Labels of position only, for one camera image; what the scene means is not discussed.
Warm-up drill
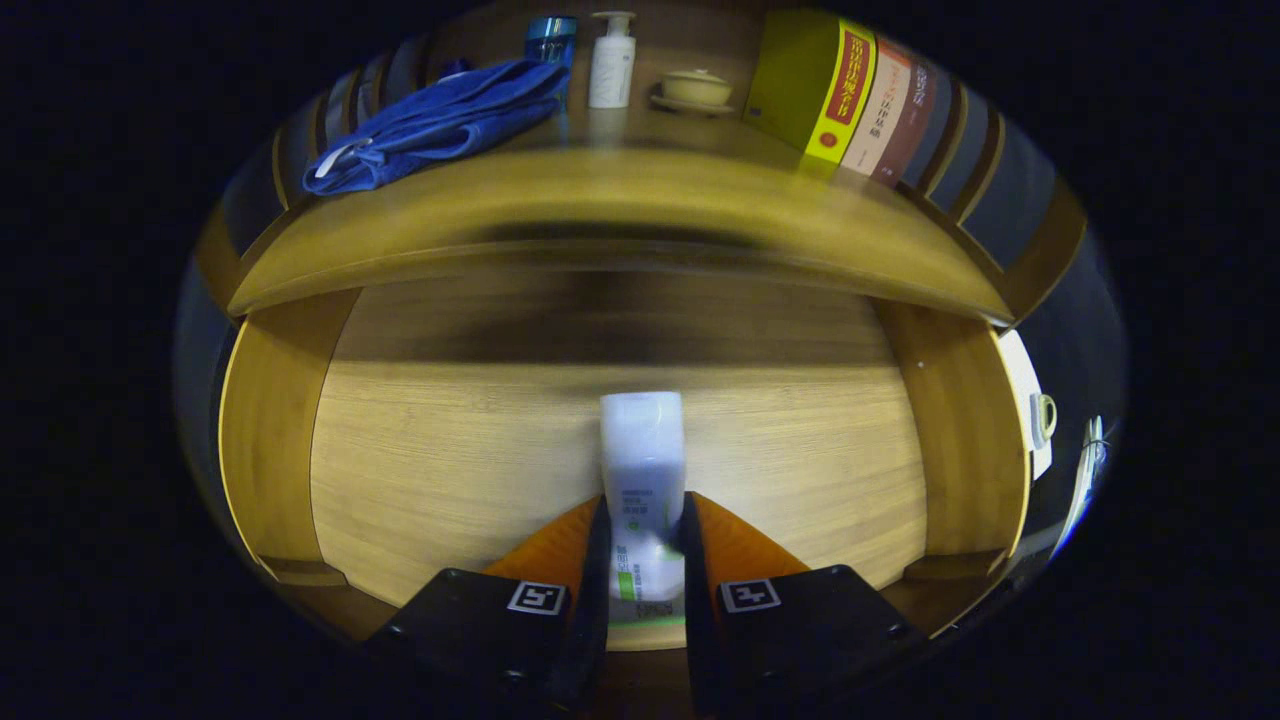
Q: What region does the white tube with green label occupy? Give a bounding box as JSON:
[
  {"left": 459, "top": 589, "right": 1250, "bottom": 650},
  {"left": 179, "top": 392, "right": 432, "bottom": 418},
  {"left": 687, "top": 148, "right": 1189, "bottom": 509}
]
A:
[{"left": 598, "top": 392, "right": 689, "bottom": 629}]

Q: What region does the orange and white book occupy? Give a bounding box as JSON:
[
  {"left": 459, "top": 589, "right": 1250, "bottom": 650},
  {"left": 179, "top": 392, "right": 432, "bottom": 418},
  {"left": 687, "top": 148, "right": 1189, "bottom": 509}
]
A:
[{"left": 838, "top": 38, "right": 914, "bottom": 179}]

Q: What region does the wooden countertop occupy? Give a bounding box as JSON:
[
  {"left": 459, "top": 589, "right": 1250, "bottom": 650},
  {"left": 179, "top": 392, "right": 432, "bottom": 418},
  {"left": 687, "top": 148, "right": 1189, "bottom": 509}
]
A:
[{"left": 225, "top": 20, "right": 1016, "bottom": 326}]

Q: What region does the yellow book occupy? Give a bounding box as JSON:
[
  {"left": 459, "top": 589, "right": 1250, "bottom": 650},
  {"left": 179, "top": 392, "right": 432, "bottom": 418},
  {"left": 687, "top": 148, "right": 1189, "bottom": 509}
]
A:
[{"left": 742, "top": 10, "right": 879, "bottom": 166}]

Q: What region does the white pump bottle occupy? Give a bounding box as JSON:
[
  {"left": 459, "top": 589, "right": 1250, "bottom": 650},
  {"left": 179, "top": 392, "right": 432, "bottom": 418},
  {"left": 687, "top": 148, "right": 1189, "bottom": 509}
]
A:
[{"left": 587, "top": 11, "right": 638, "bottom": 110}]

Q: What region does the beige lidded teacup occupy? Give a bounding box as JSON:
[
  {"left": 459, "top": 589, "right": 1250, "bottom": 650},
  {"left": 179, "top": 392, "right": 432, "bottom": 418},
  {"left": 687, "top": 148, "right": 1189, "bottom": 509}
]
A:
[{"left": 650, "top": 68, "right": 736, "bottom": 117}]

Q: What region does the white side cabinet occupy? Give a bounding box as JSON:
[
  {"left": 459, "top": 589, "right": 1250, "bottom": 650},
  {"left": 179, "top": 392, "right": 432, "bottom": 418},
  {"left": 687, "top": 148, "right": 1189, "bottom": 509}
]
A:
[{"left": 995, "top": 328, "right": 1056, "bottom": 481}]

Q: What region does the brown book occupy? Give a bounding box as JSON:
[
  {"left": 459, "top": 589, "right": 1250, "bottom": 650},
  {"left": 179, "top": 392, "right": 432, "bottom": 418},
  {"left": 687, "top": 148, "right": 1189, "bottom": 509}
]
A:
[{"left": 870, "top": 60, "right": 941, "bottom": 189}]

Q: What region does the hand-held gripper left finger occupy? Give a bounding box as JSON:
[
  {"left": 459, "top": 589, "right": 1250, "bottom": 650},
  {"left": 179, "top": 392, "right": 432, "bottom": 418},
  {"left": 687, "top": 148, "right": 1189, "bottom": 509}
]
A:
[{"left": 365, "top": 497, "right": 613, "bottom": 716}]

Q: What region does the folded blue towel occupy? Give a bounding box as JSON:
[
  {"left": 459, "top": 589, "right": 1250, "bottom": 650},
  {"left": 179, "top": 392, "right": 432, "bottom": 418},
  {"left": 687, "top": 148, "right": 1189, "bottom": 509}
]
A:
[{"left": 302, "top": 58, "right": 573, "bottom": 196}]

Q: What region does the teal blue bottle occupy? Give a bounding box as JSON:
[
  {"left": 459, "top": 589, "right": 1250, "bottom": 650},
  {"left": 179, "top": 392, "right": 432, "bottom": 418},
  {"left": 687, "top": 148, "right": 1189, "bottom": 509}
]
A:
[{"left": 524, "top": 15, "right": 579, "bottom": 69}]

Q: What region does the white desk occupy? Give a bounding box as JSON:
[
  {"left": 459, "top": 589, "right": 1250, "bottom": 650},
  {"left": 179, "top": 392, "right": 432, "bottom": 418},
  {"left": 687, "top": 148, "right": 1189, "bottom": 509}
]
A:
[{"left": 1060, "top": 415, "right": 1111, "bottom": 556}]

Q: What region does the wooden drawer with black knob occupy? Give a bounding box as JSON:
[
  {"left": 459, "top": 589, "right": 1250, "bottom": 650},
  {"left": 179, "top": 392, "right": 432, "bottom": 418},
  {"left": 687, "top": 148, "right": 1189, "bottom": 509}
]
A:
[{"left": 215, "top": 270, "right": 1033, "bottom": 661}]

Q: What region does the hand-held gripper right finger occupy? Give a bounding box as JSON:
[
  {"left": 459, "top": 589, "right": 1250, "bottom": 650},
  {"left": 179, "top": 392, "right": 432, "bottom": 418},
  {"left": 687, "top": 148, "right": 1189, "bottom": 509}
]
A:
[{"left": 683, "top": 492, "right": 916, "bottom": 716}]

